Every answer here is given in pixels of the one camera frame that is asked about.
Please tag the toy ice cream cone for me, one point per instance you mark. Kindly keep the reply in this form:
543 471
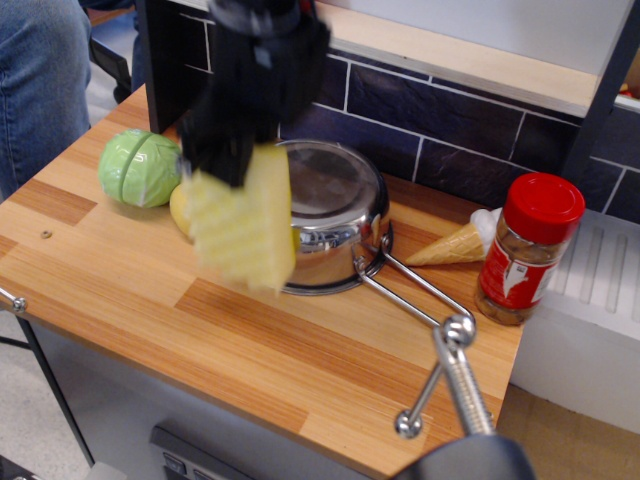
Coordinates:
469 243

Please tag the yellow toy potato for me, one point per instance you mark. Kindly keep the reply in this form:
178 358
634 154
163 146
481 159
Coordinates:
177 206

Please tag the yellow wavy sponge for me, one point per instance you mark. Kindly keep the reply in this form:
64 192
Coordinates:
244 234

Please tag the red-lidded spice jar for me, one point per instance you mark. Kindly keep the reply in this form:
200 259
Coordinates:
541 213

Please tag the small metal knob rod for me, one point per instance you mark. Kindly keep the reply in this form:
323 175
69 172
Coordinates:
18 304

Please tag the grey oven control panel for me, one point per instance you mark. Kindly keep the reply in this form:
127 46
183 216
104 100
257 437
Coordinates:
179 459

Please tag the green toy cabbage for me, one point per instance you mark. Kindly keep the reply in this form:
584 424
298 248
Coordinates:
139 168

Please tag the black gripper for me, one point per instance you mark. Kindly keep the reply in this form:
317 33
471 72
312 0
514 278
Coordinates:
268 59

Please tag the light wooden shelf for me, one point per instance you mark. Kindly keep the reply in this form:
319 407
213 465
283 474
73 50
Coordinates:
550 54

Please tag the upside-down steel pot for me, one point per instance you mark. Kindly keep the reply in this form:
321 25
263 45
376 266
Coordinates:
342 227

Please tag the person's blue jeans leg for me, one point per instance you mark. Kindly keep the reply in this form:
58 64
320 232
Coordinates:
44 74

